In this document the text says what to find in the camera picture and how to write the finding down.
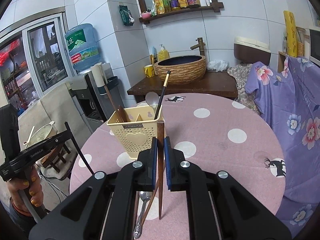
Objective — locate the white microwave oven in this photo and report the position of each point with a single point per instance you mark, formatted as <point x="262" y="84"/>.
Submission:
<point x="314" y="33"/>

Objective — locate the brown white rice cooker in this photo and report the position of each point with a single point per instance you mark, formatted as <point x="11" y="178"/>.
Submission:
<point x="248" y="50"/>

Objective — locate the yellow roll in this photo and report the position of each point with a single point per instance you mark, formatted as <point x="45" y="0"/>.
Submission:
<point x="292" y="46"/>

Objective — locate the yellow mug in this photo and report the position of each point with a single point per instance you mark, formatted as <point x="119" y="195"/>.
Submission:
<point x="149" y="71"/>

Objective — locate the purple floral cloth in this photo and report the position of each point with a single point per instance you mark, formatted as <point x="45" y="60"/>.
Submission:
<point x="288" y="101"/>

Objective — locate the green hanging packet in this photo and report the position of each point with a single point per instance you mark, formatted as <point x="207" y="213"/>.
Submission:
<point x="126" y="16"/>

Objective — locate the brown wooden chopstick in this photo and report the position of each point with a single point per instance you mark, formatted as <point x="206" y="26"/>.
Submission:
<point x="135" y="214"/>
<point x="160" y="145"/>
<point x="150" y="202"/>
<point x="120" y="118"/>

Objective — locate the brass faucet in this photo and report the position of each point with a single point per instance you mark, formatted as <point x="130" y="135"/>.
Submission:
<point x="200" y="45"/>

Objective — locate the dark wooden counter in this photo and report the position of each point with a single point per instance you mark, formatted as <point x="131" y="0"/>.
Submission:
<point x="214" y="83"/>

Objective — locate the wooden framed wall shelf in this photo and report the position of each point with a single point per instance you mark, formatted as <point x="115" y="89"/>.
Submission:
<point x="177" y="1"/>

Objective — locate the wooden spoon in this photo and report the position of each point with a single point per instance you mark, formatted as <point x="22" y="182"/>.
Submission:
<point x="122" y="114"/>

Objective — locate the cream cooking pot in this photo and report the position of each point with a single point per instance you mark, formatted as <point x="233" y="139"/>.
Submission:
<point x="41" y="134"/>

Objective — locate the small wooden stool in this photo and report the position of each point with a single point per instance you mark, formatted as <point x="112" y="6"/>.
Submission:
<point x="57" y="160"/>

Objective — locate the blue water jug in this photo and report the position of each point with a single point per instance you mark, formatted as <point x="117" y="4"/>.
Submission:
<point x="82" y="47"/>

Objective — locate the beige plastic utensil holder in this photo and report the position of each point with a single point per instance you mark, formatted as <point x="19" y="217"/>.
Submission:
<point x="136" y="135"/>

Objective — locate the pink polka dot tablecloth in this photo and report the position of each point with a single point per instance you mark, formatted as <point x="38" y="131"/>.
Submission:
<point x="216" y="134"/>

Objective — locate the pink small bowl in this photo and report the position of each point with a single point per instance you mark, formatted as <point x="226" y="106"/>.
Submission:
<point x="145" y="15"/>

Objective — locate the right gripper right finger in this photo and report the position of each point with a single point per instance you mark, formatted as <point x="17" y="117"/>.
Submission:
<point x="219" y="207"/>

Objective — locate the steel spoon patterned handle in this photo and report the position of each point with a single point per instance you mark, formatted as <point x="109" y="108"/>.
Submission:
<point x="145" y="197"/>

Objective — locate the yellow soap bottle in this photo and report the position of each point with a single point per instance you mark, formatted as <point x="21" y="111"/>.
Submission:
<point x="163" y="54"/>

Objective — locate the grey metal spoon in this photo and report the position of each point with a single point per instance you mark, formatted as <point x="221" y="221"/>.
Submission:
<point x="152" y="100"/>

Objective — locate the grey water dispenser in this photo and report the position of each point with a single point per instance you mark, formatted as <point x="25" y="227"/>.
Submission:
<point x="95" y="109"/>

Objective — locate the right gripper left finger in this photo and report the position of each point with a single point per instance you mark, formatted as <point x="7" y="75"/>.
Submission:
<point x="102" y="207"/>

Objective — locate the white crumpled plastic bag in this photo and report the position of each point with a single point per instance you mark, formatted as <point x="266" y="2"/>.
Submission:
<point x="217" y="65"/>

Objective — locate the woven pattern basin sink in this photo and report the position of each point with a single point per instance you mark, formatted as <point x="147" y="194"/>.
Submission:
<point x="183" y="69"/>

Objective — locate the window with metal frame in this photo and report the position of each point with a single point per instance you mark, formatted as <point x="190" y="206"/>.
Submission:
<point x="34" y="58"/>

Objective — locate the paper cup stack holder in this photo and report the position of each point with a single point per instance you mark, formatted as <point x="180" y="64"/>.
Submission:
<point x="103" y="76"/>

